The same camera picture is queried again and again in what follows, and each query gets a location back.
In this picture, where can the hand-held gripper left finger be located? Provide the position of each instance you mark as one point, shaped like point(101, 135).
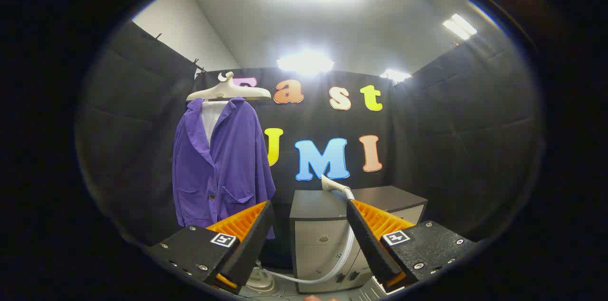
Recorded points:
point(251, 244)

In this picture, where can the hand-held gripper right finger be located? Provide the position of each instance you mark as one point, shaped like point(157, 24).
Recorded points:
point(370, 244)

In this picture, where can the white garment steamer base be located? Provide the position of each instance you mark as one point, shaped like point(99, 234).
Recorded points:
point(260, 281)

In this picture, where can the purple jacket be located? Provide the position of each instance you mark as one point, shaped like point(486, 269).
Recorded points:
point(237, 158)

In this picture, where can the white clothes hanger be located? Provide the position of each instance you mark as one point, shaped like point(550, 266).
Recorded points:
point(228, 90)

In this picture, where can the grey cabinet with dark top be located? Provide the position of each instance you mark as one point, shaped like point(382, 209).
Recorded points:
point(313, 206)

